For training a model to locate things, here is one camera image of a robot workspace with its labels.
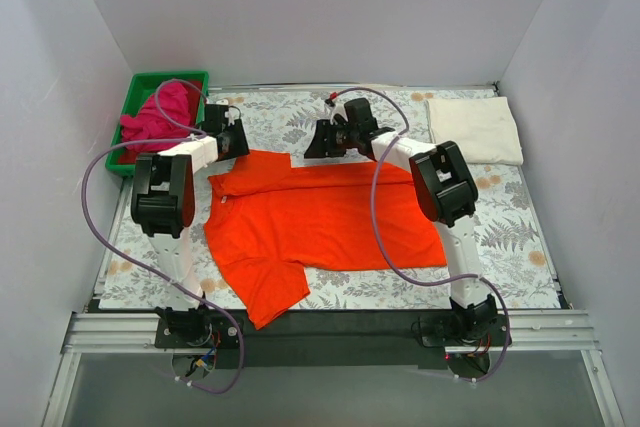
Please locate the aluminium frame rail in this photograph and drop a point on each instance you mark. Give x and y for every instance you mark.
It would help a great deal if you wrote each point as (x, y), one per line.
(332, 337)

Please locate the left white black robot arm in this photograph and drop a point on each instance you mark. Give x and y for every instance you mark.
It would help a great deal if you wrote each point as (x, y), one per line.
(163, 205)

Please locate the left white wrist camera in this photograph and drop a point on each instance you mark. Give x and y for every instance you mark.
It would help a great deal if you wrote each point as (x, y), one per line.
(231, 114)

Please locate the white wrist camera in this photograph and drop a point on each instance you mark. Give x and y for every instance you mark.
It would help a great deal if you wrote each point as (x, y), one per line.
(231, 114)
(336, 111)

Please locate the orange t shirt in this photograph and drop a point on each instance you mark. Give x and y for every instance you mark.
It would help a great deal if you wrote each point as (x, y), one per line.
(270, 221)

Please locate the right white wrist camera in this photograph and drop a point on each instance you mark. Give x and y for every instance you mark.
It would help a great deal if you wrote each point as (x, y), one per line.
(336, 111)

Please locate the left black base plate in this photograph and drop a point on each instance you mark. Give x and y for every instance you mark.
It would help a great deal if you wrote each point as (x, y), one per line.
(196, 329)

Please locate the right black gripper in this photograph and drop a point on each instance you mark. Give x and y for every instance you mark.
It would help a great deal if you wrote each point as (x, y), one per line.
(319, 138)

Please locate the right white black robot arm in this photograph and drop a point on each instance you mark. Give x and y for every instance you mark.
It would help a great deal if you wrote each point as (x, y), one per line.
(446, 195)

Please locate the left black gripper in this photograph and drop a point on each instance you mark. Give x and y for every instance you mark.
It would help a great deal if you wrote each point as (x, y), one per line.
(238, 138)

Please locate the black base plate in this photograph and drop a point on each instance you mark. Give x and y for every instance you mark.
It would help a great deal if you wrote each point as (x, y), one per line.
(196, 329)
(441, 329)

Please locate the folded cream t shirt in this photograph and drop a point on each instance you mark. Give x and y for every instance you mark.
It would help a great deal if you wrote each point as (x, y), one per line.
(484, 129)

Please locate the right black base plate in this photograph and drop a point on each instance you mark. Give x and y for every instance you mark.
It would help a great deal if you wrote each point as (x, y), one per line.
(441, 329)

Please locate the magenta t shirt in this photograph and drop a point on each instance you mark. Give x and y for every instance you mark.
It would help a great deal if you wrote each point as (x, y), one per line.
(160, 118)

